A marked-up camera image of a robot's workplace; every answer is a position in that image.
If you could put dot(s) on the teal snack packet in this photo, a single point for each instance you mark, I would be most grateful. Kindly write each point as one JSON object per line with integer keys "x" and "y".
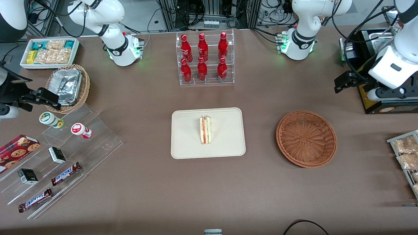
{"x": 38, "y": 45}
{"x": 69, "y": 44}

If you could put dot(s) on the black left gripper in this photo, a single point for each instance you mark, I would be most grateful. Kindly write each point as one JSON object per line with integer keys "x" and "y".
{"x": 360, "y": 81}

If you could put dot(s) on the stack of foil trays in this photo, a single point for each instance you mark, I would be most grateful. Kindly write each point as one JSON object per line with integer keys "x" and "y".
{"x": 67, "y": 85}

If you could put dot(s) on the light tan wicker basket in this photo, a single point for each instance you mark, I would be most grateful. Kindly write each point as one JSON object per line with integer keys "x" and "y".
{"x": 85, "y": 88}

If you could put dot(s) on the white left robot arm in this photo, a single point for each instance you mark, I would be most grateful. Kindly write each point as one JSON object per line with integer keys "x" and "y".
{"x": 298, "y": 39}

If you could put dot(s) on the cream plastic serving tray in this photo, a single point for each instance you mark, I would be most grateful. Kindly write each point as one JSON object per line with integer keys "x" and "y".
{"x": 186, "y": 137}

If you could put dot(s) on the small clear cracker bag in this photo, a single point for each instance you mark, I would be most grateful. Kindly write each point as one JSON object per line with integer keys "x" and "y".
{"x": 55, "y": 44}

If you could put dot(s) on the aluminium frame equipment rack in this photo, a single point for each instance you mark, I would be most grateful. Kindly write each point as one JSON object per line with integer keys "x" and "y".
{"x": 212, "y": 9}

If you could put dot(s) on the white rectangular snack bin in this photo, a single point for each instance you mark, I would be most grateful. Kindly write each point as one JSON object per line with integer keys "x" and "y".
{"x": 75, "y": 52}

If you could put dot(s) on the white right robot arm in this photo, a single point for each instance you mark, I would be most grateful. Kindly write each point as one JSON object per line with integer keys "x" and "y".
{"x": 116, "y": 49}

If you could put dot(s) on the triangular sandwich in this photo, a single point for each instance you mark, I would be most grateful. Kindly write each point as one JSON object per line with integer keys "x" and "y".
{"x": 205, "y": 130}

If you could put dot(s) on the green lid yogurt cup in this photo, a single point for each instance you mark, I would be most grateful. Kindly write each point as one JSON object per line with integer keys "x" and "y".
{"x": 49, "y": 118}

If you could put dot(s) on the red cola bottle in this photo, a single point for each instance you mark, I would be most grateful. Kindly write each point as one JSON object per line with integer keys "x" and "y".
{"x": 185, "y": 49}
{"x": 202, "y": 71}
{"x": 222, "y": 71}
{"x": 186, "y": 72}
{"x": 202, "y": 48}
{"x": 223, "y": 46}

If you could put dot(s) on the clear bag of pastries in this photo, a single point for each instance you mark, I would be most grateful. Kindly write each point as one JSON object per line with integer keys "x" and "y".
{"x": 408, "y": 161}
{"x": 406, "y": 144}

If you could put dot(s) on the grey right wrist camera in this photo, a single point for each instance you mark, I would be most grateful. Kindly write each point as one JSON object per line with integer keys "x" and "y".
{"x": 8, "y": 112}

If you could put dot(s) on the clear acrylic stepped display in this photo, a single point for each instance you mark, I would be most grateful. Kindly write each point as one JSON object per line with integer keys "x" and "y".
{"x": 98, "y": 143}

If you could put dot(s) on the small black box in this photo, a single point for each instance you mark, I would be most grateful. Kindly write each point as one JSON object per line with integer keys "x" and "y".
{"x": 57, "y": 155}
{"x": 27, "y": 176}

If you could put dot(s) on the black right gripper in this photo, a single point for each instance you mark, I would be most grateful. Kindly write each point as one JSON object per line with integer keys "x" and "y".
{"x": 9, "y": 92}

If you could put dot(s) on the large clear cracker bag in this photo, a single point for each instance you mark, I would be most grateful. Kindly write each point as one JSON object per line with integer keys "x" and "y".
{"x": 54, "y": 56}

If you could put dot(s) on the red lid yogurt cup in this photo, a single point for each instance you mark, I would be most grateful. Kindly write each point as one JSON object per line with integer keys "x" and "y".
{"x": 79, "y": 129}

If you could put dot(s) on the black food warmer machine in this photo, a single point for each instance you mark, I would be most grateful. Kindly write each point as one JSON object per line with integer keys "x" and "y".
{"x": 392, "y": 107}

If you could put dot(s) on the small grey device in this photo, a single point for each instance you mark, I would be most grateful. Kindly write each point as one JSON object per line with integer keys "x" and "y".
{"x": 213, "y": 232}

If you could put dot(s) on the brown round wicker basket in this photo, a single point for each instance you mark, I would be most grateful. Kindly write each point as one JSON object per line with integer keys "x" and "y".
{"x": 306, "y": 140}

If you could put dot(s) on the red cookie box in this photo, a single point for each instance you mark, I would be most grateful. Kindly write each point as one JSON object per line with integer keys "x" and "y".
{"x": 16, "y": 150}

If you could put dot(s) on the white power strip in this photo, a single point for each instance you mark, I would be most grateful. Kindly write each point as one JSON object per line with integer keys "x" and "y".
{"x": 211, "y": 23}

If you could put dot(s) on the yellow snack packet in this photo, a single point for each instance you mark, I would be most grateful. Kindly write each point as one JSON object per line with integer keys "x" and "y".
{"x": 31, "y": 57}

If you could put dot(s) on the clear acrylic bottle rack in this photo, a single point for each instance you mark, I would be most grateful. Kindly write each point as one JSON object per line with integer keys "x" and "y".
{"x": 211, "y": 55}

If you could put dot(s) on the Snickers chocolate bar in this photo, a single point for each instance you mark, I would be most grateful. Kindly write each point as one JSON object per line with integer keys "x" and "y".
{"x": 35, "y": 200}
{"x": 65, "y": 174}

